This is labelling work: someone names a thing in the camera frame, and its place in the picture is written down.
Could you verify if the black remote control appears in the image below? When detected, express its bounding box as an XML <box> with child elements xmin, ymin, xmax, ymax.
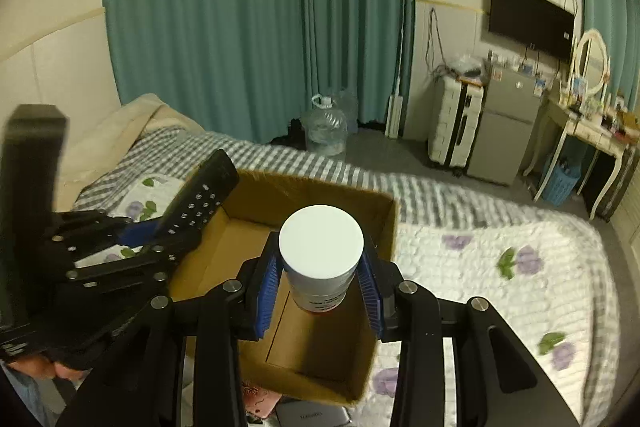
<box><xmin>154</xmin><ymin>150</ymin><xmax>240</xmax><ymax>237</ymax></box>

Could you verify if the white round jar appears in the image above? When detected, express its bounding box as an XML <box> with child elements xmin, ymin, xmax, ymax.
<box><xmin>278</xmin><ymin>205</ymin><xmax>364</xmax><ymax>313</ymax></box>

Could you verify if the grey UGREEN charger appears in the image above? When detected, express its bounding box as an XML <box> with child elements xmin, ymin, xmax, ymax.
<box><xmin>276</xmin><ymin>401</ymin><xmax>352</xmax><ymax>427</ymax></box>

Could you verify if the person's left hand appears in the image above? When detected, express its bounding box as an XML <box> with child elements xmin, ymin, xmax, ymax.
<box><xmin>8</xmin><ymin>355</ymin><xmax>87</xmax><ymax>381</ymax></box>

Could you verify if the open cardboard box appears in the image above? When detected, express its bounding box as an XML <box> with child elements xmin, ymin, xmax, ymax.
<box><xmin>167</xmin><ymin>168</ymin><xmax>402</xmax><ymax>408</ymax></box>

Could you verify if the white floral quilt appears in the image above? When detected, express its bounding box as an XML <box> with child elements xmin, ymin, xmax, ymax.
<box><xmin>74</xmin><ymin>173</ymin><xmax>622</xmax><ymax>427</ymax></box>

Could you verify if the clear water jug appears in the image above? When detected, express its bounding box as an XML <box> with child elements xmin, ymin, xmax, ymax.
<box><xmin>300</xmin><ymin>93</ymin><xmax>348</xmax><ymax>159</ymax></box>

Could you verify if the blue laundry basket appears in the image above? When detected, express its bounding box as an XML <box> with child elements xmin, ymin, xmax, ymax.
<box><xmin>541</xmin><ymin>161</ymin><xmax>582</xmax><ymax>207</ymax></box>

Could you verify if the green window curtain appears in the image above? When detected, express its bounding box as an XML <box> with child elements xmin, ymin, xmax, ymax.
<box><xmin>103</xmin><ymin>0</ymin><xmax>414</xmax><ymax>143</ymax></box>

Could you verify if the white flat mop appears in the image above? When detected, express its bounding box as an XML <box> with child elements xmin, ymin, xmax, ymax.
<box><xmin>385</xmin><ymin>0</ymin><xmax>407</xmax><ymax>139</ymax></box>

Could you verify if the silver mini fridge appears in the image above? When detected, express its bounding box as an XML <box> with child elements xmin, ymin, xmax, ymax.
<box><xmin>466</xmin><ymin>65</ymin><xmax>544</xmax><ymax>186</ymax></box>

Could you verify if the white dressing table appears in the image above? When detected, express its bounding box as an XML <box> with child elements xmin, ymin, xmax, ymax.
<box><xmin>522</xmin><ymin>95</ymin><xmax>634</xmax><ymax>223</ymax></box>

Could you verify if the oval vanity mirror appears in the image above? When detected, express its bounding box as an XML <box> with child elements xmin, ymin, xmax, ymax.
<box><xmin>570</xmin><ymin>28</ymin><xmax>611</xmax><ymax>98</ymax></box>

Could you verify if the green side curtain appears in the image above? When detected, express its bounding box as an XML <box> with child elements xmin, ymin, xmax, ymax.
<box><xmin>582</xmin><ymin>0</ymin><xmax>640</xmax><ymax>108</ymax></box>

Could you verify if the black wall television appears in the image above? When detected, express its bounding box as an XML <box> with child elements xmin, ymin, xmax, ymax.
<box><xmin>488</xmin><ymin>0</ymin><xmax>575</xmax><ymax>64</ymax></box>

